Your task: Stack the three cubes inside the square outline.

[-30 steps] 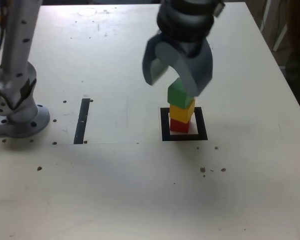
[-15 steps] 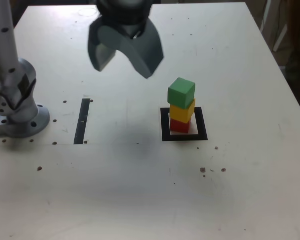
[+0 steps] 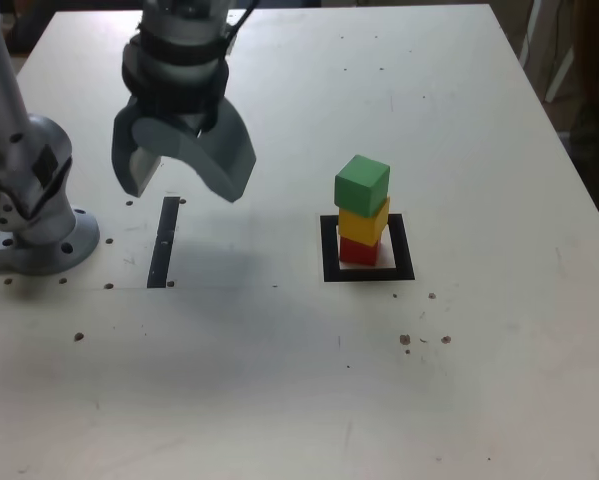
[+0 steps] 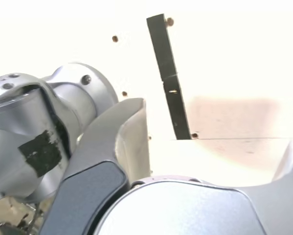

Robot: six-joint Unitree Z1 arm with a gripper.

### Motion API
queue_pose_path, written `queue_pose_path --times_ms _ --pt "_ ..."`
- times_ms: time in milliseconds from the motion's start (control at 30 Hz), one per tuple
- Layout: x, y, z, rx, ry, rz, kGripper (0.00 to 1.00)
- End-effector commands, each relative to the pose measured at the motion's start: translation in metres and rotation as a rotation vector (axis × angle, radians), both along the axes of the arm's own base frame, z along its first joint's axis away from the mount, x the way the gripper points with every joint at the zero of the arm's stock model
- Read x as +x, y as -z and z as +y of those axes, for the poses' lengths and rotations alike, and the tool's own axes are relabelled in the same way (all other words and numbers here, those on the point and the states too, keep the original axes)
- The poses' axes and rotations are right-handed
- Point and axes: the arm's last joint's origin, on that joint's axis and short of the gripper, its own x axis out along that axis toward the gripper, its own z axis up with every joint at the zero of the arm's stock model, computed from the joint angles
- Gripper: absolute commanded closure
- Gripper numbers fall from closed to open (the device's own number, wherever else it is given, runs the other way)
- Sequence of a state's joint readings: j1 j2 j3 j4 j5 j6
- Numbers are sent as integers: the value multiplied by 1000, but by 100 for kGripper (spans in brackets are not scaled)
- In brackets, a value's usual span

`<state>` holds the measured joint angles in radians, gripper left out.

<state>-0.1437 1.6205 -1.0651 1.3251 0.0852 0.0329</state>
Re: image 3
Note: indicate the black tape square outline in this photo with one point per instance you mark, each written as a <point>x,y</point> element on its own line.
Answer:
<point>404,250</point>

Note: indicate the green cube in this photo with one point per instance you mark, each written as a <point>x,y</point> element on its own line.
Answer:
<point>361,185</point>

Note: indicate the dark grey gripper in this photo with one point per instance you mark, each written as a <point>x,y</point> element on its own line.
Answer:
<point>194,122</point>

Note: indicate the yellow cube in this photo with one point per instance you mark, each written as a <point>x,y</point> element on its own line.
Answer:
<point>361,227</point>

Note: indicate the red cube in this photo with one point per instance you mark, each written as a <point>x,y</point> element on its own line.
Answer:
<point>358,252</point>

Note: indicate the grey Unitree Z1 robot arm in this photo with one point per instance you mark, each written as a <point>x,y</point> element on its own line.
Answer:
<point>34,150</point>

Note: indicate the black tape strip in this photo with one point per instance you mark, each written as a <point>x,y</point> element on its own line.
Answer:
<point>163,240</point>

